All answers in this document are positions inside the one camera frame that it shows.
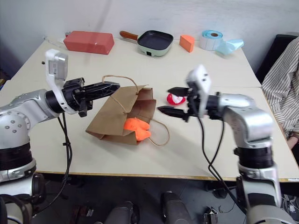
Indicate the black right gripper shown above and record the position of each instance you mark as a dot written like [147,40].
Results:
[193,105]

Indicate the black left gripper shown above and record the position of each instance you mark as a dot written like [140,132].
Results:
[74,98]

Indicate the brown paper bag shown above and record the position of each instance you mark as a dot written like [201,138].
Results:
[109,121]

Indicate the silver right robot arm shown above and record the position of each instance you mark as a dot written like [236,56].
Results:
[252,121]

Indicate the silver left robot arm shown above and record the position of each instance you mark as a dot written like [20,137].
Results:
[16,116]

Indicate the red and white plush toy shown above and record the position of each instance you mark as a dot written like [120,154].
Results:
[174,100]

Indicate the orange plush toy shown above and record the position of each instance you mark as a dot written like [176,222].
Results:
[137,129]

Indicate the red rectangular box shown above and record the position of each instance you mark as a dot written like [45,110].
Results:
[88,43]

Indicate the orange wedge block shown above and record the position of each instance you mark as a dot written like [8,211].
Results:
[187,44]

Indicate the green electric frying pan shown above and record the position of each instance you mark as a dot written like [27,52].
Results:
[155,42]

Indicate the white label roll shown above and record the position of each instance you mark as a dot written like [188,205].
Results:
[210,39]

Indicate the dark rounded shape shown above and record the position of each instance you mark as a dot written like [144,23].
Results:
[123,213]
[174,208]

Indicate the person in striped shirt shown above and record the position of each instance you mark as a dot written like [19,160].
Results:
[283,81]

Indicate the black chair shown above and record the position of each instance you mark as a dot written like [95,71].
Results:
[280,44]

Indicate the small black floor device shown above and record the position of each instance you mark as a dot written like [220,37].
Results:
[211,215]

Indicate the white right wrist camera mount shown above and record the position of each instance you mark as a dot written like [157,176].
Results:
[201,80]

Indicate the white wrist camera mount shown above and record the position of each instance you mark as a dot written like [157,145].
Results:
[56,66]
[201,80]

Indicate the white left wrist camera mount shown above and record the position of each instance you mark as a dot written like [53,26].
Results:
[56,66]

